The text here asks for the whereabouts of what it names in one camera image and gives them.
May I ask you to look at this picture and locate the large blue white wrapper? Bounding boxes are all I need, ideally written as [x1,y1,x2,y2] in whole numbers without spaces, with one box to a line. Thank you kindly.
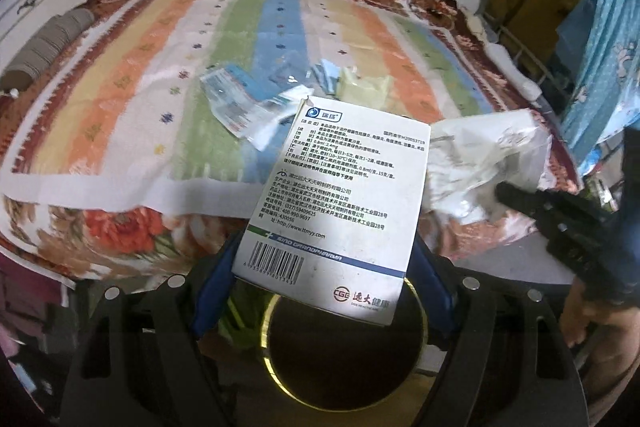
[200,66,313,152]

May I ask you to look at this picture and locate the brown floral blanket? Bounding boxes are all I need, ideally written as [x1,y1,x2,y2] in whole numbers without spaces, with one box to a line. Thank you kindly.
[0,0,586,283]

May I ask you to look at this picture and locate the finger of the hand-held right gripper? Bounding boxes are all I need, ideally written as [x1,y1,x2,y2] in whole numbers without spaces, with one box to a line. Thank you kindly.
[547,232,626,303]
[495,181,596,233]

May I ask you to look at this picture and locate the metal bed rail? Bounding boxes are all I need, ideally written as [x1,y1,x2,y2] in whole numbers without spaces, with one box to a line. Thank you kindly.
[477,9,566,118]

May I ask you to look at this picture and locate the small blue white wrapper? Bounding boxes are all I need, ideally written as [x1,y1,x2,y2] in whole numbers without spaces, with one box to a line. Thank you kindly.
[310,59,347,95]

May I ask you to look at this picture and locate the striped pastel mat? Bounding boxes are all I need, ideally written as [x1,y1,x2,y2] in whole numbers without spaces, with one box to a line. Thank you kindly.
[0,0,496,212]

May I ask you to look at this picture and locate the blue patterned cloth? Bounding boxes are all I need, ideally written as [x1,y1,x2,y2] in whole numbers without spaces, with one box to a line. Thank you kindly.
[557,0,640,168]

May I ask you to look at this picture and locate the grey rolled pillow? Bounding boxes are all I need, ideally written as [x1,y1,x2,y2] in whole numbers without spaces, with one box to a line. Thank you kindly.
[0,8,96,94]

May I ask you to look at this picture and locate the yellow green wrapper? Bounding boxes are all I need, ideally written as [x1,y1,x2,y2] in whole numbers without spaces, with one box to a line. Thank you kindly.
[337,67,393,108]

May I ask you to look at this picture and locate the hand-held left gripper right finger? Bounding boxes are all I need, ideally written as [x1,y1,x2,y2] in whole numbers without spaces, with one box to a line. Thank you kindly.
[407,239,588,427]

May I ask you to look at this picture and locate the person's right hand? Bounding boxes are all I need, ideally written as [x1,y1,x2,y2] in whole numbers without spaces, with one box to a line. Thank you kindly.
[560,279,601,350]

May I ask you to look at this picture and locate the black bin with gold rim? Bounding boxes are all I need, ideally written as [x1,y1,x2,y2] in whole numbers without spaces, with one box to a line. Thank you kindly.
[260,278,430,408]

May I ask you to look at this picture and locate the white medicine box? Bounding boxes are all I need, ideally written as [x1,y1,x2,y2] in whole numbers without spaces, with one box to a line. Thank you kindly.
[234,96,432,327]

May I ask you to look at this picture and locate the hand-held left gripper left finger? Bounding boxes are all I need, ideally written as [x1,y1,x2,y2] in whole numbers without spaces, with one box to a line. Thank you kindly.
[60,241,273,427]

